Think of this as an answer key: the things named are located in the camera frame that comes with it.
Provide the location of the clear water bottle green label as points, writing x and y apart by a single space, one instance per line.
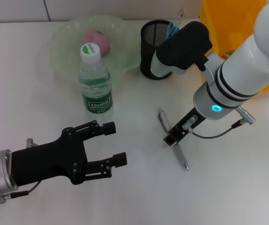
97 93

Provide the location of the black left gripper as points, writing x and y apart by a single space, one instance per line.
45 161

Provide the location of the black mesh pen holder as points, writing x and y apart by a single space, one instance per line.
148 32

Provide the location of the yellow plastic bin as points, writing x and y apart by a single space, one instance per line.
230 28

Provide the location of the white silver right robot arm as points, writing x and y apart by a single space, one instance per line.
247 61

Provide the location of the transparent plastic ruler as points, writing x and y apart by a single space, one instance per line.
181 14

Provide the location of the pink toy peach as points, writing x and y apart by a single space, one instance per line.
101 41

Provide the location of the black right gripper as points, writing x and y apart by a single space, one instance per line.
197 116

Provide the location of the grey and white pen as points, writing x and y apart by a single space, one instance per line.
163 119

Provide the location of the teal and blue scissors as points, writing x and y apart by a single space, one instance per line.
172 28

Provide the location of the pale green glass fruit plate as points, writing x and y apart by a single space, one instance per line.
122 47

